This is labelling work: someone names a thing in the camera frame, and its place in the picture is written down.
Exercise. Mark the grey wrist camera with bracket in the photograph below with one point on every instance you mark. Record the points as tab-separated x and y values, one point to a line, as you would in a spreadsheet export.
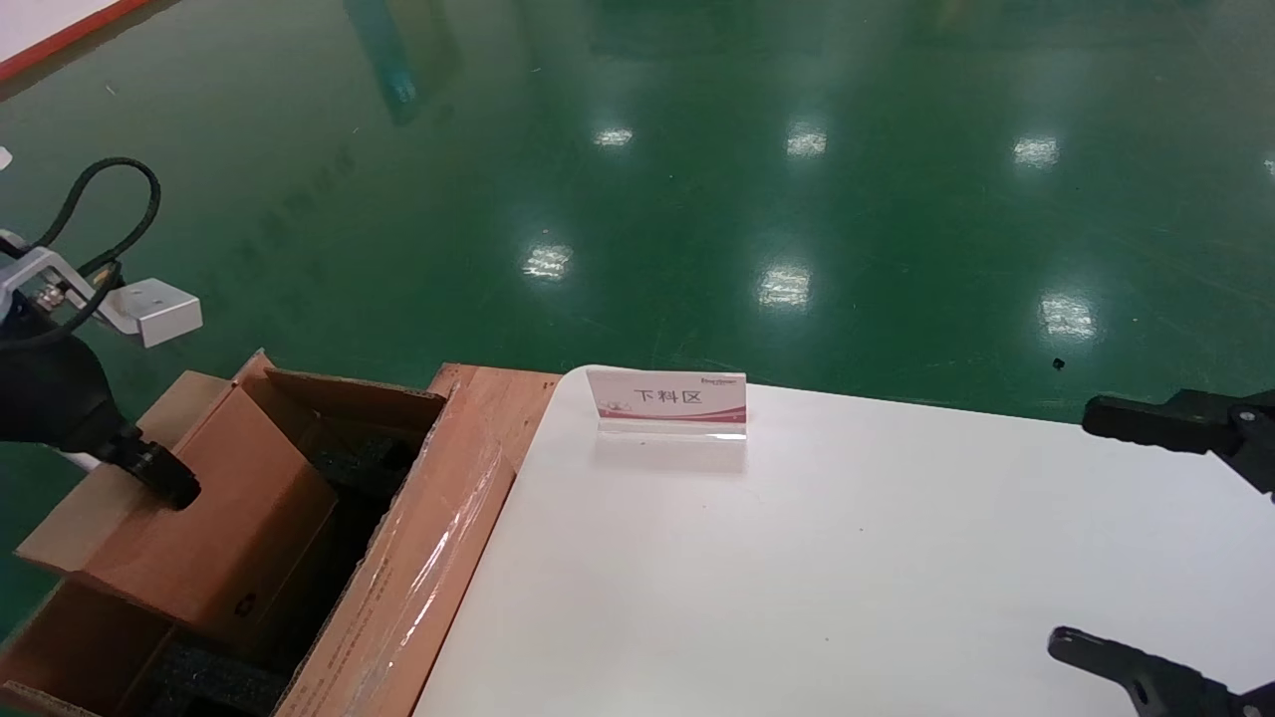
154	309

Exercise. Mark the large cardboard box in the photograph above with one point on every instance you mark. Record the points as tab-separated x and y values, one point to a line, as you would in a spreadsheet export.
428	558

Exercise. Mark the small cardboard box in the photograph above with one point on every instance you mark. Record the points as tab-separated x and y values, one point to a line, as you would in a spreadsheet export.
219	518

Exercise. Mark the black foam insert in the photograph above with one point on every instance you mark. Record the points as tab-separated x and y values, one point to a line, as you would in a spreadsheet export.
209	682

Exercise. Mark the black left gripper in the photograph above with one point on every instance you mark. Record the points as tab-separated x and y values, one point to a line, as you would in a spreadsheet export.
55	398

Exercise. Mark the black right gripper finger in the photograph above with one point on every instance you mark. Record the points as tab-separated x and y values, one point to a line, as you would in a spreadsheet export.
1155	687
1146	423

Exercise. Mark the white pipe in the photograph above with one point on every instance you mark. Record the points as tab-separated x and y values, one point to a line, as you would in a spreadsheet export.
76	460

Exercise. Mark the acrylic sign with red stripe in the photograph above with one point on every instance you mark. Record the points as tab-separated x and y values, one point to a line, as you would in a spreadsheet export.
667	398

